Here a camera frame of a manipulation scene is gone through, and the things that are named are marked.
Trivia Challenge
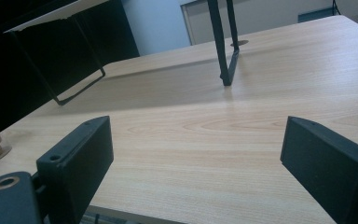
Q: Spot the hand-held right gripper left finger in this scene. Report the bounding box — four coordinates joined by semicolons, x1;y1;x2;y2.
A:
35;115;115;224

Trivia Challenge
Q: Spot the round desk cable grommet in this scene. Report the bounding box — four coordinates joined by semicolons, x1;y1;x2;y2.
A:
229;39;250;48

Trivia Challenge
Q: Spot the desk shelf with metal legs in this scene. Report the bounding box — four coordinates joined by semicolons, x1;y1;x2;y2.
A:
2;0;241;106

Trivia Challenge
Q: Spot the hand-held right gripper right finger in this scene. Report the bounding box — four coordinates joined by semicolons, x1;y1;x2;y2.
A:
280;116;358;224

